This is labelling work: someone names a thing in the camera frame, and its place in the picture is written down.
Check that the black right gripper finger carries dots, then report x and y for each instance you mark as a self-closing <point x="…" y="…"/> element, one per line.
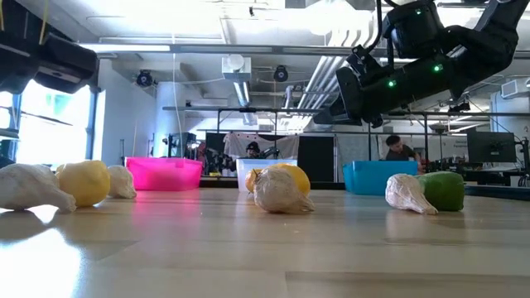
<point x="335" y="118"/>

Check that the yellow lemon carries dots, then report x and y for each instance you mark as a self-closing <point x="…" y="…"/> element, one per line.
<point x="85" y="182"/>
<point x="250" y="180"/>
<point x="301" y="177"/>

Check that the white garlic bulb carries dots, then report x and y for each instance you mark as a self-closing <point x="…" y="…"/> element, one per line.
<point x="29" y="186"/>
<point x="406" y="193"/>
<point x="277" y="192"/>
<point x="121" y="182"/>

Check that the green lime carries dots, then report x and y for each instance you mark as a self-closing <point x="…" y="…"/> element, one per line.
<point x="445" y="190"/>

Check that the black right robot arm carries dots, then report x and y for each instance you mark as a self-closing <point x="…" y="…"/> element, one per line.
<point x="476" y="54"/>

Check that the black partition panel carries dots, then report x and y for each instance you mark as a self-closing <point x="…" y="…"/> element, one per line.
<point x="315" y="159"/>

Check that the ceiling strip light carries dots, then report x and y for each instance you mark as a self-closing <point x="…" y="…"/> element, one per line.
<point x="124" y="47"/>

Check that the blue plastic basket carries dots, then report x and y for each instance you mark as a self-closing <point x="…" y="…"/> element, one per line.
<point x="364" y="178"/>

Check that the black ceiling spotlight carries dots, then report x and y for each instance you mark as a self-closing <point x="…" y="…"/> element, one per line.
<point x="144" y="78"/>
<point x="280" y="73"/>

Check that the person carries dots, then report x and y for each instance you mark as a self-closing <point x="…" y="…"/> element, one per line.
<point x="399" y="151"/>
<point x="252" y="149"/>

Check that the bright window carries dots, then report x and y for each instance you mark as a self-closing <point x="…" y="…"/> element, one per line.
<point x="49" y="132"/>

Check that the black pipe rack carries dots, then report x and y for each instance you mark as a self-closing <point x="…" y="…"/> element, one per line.
<point x="425" y="140"/>

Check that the white draped cloth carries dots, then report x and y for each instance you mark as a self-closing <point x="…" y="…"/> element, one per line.
<point x="236" y="145"/>

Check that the white plastic basket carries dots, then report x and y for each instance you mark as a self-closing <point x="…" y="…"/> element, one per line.
<point x="242" y="178"/>

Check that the white ceiling box unit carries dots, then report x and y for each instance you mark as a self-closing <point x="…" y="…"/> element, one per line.
<point x="236" y="66"/>

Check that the black background equipment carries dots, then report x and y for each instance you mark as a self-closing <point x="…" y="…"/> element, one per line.
<point x="182" y="145"/>

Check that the black computer monitor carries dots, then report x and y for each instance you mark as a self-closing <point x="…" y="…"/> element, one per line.
<point x="491" y="147"/>

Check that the pink plastic basket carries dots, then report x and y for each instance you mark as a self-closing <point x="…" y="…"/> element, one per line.
<point x="165" y="174"/>

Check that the dark office desk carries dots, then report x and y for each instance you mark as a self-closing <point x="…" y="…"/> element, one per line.
<point x="497" y="174"/>

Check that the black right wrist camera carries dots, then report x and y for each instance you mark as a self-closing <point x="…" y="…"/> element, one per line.
<point x="359" y="56"/>

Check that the grey overhead frame beam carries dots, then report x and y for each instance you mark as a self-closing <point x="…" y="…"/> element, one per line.
<point x="248" y="49"/>

